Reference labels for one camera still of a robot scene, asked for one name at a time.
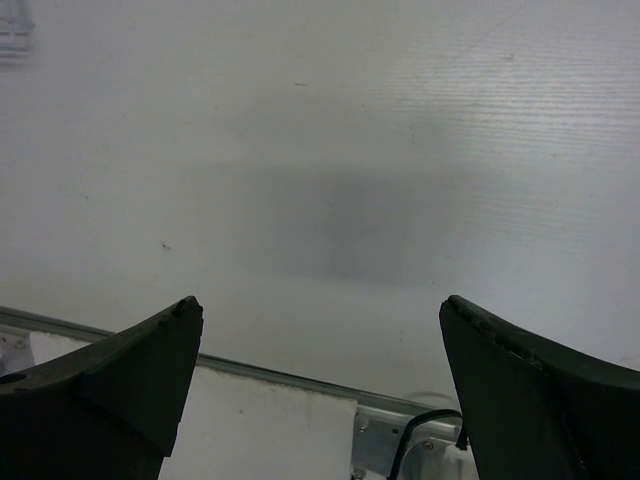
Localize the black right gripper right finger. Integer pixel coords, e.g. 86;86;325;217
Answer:
439;295;639;479

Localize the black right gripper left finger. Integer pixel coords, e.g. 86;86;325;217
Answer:
1;296;204;479

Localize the thin black cable right base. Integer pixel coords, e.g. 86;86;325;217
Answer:
388;408;470;480

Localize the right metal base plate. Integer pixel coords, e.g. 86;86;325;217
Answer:
350;406;478;480

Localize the white wire dish rack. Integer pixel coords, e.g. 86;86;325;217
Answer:
0;0;35;68

